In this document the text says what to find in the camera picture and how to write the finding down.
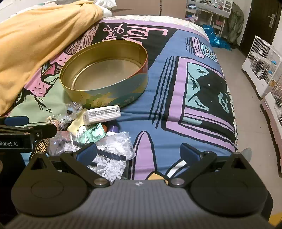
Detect round gold tin container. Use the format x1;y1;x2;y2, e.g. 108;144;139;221
59;40;148;108

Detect brown wardrobe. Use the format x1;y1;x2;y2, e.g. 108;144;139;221
112;0;188;20

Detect clear cellophane trinket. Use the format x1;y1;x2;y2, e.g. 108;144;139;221
65;102;83;120

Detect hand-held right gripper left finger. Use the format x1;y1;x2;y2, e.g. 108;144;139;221
21;142;111;188

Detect white shelf desk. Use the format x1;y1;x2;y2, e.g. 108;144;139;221
185;0;234;37

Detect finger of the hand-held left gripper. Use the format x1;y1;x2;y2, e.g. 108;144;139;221
0;124;58;140
0;116;29;126

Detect dark door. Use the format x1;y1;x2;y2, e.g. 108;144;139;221
239;0;282;53

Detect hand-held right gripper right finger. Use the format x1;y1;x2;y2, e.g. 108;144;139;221
168;143;254;188

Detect white crumpled cloth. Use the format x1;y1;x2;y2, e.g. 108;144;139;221
94;0;117;17

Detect person's grey sock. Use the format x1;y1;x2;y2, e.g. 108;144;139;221
240;147;252;162

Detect yellow fleece blanket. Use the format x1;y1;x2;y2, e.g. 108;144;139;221
0;0;104;116

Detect blue plastic bag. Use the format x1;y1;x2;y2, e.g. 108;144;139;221
203;24;232;51

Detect white tube with purple cap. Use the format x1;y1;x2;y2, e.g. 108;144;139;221
106;124;120;136

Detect yellow rabbit tissue packet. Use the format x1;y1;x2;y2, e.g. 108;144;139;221
67;108;88;137

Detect clear candies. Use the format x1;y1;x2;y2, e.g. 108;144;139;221
47;114;71;131

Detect white packet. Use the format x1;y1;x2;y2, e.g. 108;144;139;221
82;105;121;125

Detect green foil sachet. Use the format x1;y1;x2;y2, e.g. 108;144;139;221
77;123;106;143

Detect green coat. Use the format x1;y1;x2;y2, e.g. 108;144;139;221
227;4;244;43

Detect printed cartoon bedspread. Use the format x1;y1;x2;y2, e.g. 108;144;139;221
0;14;239;183

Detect clear bag of white lace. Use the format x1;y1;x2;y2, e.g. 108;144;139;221
47;131;136;183

